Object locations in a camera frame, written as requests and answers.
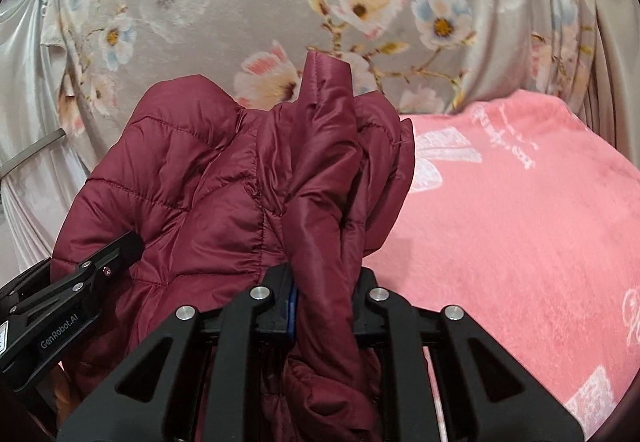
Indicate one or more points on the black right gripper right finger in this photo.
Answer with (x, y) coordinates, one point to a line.
(443, 377)

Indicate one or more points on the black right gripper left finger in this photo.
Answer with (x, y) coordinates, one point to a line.
(198, 377)

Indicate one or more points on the maroon puffer jacket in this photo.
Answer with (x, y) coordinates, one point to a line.
(220, 193)

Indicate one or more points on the person's left hand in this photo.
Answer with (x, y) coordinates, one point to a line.
(65, 394)

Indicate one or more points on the white satin curtain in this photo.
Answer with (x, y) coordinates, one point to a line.
(35, 197)

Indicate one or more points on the grey metal bar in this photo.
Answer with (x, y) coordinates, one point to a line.
(19, 159)

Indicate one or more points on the pink fleece blanket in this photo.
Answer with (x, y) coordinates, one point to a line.
(530, 221)

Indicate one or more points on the grey floral bedsheet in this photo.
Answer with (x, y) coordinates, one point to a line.
(425, 56)

